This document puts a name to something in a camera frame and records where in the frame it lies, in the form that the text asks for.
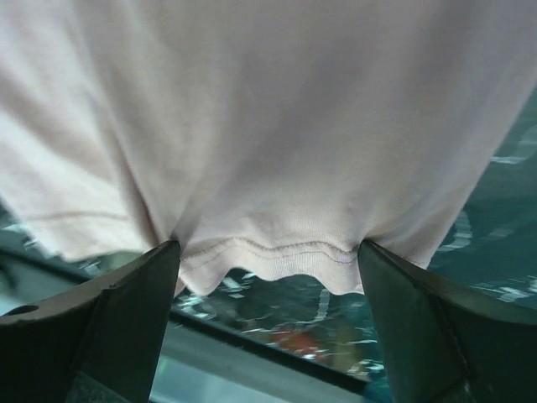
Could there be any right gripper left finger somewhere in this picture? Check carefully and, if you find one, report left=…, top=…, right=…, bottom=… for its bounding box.
left=1, top=240, right=180, bottom=402

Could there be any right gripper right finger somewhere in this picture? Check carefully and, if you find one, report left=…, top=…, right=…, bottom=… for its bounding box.
left=357, top=241, right=536, bottom=402

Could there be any pink t shirt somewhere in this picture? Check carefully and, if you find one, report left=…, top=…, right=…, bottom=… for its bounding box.
left=1, top=1, right=536, bottom=295

